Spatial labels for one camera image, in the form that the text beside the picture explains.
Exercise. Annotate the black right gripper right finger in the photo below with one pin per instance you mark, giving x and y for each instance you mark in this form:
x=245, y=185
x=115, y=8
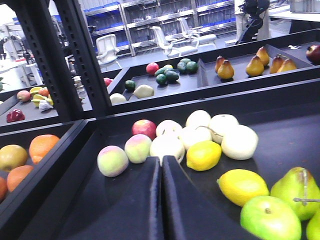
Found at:
x=191, y=216

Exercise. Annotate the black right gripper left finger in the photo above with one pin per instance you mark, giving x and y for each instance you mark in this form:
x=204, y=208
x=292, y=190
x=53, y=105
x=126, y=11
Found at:
x=123, y=208

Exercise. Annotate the peach left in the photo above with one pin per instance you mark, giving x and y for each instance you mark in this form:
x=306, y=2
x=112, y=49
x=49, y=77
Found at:
x=112, y=161

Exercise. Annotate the peach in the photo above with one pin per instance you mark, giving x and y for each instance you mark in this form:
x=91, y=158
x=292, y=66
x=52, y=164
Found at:
x=112, y=161
x=137, y=148

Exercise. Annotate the yellow lemon middle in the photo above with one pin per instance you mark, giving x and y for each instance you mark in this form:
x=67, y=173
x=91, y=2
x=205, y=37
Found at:
x=241, y=185

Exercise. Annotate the yellow lemon near white pears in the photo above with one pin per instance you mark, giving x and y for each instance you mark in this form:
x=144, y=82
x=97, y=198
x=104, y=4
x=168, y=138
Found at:
x=203, y=155

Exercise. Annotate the peach right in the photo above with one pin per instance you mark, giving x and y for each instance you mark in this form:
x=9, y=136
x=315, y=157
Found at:
x=137, y=148

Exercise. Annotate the green apple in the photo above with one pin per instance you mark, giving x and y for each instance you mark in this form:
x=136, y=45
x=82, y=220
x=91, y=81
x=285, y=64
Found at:
x=270, y=218

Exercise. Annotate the red apple by peaches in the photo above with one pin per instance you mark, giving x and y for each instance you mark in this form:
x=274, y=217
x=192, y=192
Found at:
x=145, y=127

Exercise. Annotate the orange with navel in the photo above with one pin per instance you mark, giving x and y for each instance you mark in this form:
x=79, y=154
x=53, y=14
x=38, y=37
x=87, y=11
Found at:
x=41, y=145

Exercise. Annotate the green pear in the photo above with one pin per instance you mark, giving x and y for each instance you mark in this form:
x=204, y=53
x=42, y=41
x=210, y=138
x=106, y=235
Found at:
x=298, y=182

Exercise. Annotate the yellow round citrus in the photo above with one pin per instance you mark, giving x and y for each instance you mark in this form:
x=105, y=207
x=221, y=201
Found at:
x=12, y=156

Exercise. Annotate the red bell pepper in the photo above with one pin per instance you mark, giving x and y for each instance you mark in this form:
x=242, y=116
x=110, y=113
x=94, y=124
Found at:
x=15, y=116

